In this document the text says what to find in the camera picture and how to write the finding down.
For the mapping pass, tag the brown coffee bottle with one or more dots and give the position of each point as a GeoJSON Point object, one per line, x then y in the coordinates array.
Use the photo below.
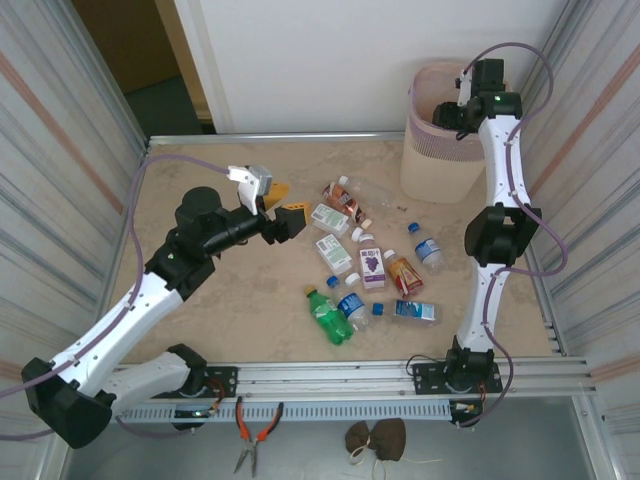
{"type": "Point", "coordinates": [345, 200]}

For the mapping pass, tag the purple grape juice bottle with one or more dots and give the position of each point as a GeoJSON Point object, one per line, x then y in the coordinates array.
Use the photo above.
{"type": "Point", "coordinates": [372, 265]}

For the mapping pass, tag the dark blue label water bottle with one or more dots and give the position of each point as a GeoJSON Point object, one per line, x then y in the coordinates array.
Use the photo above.
{"type": "Point", "coordinates": [427, 250]}

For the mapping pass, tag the light blue label water bottle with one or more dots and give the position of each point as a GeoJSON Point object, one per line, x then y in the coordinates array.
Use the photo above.
{"type": "Point", "coordinates": [415, 311]}

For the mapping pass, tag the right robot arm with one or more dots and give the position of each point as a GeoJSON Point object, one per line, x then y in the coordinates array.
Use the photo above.
{"type": "Point", "coordinates": [500, 165]}

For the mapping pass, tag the beige ribbed waste bin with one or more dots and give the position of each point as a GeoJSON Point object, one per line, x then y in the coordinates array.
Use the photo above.
{"type": "Point", "coordinates": [430, 175]}

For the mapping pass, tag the unlabelled clear bottle white cap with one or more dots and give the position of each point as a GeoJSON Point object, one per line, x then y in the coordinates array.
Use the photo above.
{"type": "Point", "coordinates": [370, 192]}

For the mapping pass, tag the green soda bottle yellow cap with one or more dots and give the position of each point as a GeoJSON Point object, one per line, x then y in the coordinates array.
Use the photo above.
{"type": "Point", "coordinates": [327, 315]}

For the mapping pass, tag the blue label bottle blue cap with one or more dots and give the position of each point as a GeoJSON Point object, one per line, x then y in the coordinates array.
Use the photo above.
{"type": "Point", "coordinates": [352, 305]}

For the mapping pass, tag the red orange tea bottle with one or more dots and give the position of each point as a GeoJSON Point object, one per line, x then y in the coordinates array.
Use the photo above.
{"type": "Point", "coordinates": [405, 277]}

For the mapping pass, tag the black electronics box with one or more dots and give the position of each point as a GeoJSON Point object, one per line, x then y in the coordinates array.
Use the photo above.
{"type": "Point", "coordinates": [192, 417]}
{"type": "Point", "coordinates": [465, 412]}

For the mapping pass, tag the brown cloth pouch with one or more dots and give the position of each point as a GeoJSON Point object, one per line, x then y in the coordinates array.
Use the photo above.
{"type": "Point", "coordinates": [385, 440]}

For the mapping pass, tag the white door frame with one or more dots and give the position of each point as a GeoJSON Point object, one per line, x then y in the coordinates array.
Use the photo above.
{"type": "Point", "coordinates": [210, 60]}

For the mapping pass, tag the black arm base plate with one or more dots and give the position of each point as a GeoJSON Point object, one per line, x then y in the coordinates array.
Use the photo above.
{"type": "Point", "coordinates": [225, 380]}
{"type": "Point", "coordinates": [425, 375]}

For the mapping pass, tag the aluminium table frame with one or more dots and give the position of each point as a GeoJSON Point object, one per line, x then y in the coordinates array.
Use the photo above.
{"type": "Point", "coordinates": [325, 380]}

